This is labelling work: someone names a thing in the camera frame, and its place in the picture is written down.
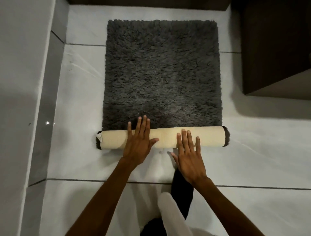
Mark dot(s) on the person's right hand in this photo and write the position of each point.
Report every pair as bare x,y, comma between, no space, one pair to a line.
189,163

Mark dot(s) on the person's left hand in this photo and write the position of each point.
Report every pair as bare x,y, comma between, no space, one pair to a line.
138,145

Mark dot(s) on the person's right thumb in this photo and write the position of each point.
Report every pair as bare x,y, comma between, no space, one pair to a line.
175,158

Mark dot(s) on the person's left thumb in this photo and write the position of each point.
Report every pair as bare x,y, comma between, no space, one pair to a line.
153,142

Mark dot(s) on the person's right little finger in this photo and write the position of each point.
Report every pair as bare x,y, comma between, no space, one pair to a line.
198,145

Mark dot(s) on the person's left middle finger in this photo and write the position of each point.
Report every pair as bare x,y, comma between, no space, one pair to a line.
143,126

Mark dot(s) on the person's right middle finger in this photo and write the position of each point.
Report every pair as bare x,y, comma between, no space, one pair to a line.
185,142

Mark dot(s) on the person's left little finger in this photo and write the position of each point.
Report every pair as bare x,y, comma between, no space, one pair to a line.
130,130

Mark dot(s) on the grey shaggy bath mat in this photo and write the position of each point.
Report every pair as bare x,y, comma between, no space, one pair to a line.
160,73

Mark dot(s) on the person's left forearm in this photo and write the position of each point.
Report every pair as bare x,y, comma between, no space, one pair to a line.
102,201

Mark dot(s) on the person's right forearm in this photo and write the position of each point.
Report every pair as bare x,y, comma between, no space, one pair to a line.
226,209

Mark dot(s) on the white mat label tag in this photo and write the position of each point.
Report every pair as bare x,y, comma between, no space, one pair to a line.
99,137

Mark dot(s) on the person's black trousers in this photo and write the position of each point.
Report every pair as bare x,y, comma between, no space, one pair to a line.
182,194

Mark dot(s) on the person's white garment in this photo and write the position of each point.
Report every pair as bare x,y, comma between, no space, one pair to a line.
172,216

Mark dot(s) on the dark brown wooden cabinet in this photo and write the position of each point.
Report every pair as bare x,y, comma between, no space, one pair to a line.
274,48

